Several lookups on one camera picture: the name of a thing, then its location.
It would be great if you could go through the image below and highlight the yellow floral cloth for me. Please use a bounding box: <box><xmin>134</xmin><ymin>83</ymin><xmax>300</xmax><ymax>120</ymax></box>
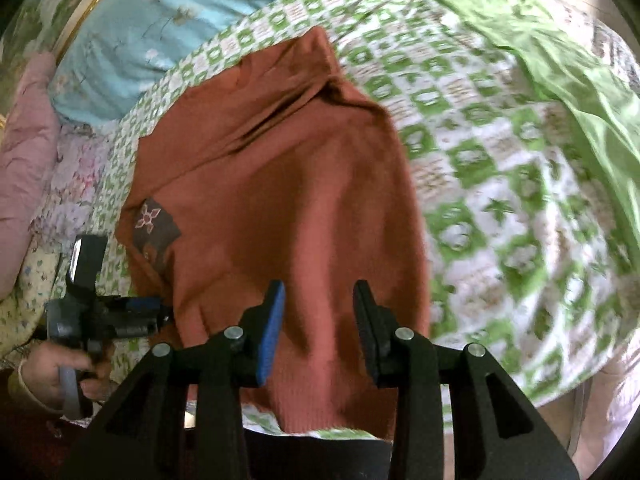
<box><xmin>0</xmin><ymin>254</ymin><xmax>62</xmax><ymax>358</ymax></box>

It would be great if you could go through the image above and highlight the light blue floral quilt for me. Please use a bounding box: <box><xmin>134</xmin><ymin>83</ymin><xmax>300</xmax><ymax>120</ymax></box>
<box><xmin>50</xmin><ymin>0</ymin><xmax>381</xmax><ymax>129</ymax></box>

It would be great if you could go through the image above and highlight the gold bracelet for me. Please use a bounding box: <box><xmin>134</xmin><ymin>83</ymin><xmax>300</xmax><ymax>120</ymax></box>
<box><xmin>16</xmin><ymin>357</ymin><xmax>37</xmax><ymax>403</ymax></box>

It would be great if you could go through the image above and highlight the rust brown sweater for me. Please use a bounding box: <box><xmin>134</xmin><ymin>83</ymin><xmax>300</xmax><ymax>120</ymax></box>
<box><xmin>115</xmin><ymin>26</ymin><xmax>434</xmax><ymax>442</ymax></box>

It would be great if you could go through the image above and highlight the pink floral pillow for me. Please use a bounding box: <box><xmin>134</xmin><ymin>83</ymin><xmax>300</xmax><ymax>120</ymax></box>
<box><xmin>30</xmin><ymin>120</ymin><xmax>127</xmax><ymax>257</ymax></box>

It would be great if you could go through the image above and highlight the person's left hand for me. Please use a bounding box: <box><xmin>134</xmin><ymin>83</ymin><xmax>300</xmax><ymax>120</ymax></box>
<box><xmin>22</xmin><ymin>342</ymin><xmax>114</xmax><ymax>414</ymax></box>

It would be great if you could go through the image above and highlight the pink quilt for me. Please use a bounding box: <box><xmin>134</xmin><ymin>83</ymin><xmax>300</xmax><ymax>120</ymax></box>
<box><xmin>0</xmin><ymin>52</ymin><xmax>64</xmax><ymax>297</ymax></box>

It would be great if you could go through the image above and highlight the green checked bedsheet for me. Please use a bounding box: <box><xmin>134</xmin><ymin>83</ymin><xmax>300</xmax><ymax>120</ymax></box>
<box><xmin>92</xmin><ymin>0</ymin><xmax>632</xmax><ymax>442</ymax></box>

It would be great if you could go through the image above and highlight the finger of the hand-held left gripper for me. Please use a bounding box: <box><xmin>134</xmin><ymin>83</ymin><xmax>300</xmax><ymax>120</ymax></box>
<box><xmin>112</xmin><ymin>317</ymin><xmax>173</xmax><ymax>342</ymax></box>
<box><xmin>112</xmin><ymin>296</ymin><xmax>174</xmax><ymax>317</ymax></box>

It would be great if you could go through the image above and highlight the dark red cloth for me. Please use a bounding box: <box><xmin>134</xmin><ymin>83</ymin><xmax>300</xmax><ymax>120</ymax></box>
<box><xmin>0</xmin><ymin>370</ymin><xmax>103</xmax><ymax>480</ymax></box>

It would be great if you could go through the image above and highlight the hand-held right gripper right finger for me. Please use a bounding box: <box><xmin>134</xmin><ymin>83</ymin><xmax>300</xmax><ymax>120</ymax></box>
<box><xmin>352</xmin><ymin>280</ymin><xmax>581</xmax><ymax>480</ymax></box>

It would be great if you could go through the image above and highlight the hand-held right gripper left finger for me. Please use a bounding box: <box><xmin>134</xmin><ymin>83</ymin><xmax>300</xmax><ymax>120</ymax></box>
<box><xmin>60</xmin><ymin>280</ymin><xmax>286</xmax><ymax>480</ymax></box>

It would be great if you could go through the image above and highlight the green satin cloth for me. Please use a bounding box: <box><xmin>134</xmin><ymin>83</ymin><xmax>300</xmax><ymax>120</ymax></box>
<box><xmin>400</xmin><ymin>0</ymin><xmax>640</xmax><ymax>282</ymax></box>

